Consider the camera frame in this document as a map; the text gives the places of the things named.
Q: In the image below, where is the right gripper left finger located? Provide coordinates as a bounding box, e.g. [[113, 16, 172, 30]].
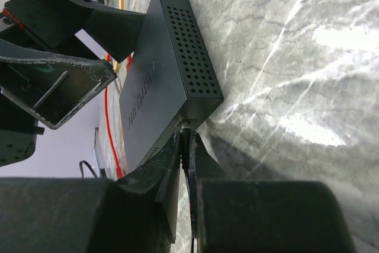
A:
[[116, 132, 181, 243]]

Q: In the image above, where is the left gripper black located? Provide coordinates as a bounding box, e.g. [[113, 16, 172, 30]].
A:
[[0, 7, 118, 168]]

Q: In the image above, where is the red ethernet cable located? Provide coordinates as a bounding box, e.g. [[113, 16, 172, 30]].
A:
[[102, 53, 134, 180]]

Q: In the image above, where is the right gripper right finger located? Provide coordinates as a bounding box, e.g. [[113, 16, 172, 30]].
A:
[[188, 132, 237, 252]]

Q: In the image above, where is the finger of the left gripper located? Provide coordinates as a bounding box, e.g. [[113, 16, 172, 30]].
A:
[[4, 0, 145, 62]]

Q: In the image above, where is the black box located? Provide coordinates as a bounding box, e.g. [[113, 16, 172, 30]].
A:
[[119, 0, 224, 172]]

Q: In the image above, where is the black power adapter cable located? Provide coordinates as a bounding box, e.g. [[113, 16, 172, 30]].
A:
[[79, 160, 107, 179]]

